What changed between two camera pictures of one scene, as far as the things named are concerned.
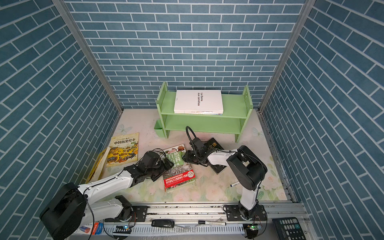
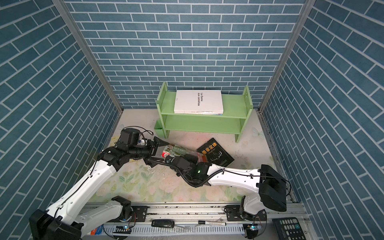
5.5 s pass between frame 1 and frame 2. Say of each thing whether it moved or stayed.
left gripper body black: moved
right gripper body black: moved
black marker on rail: stayed
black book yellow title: stayed
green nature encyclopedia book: moved
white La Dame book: stayed
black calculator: stayed
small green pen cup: stayed
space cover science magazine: stayed
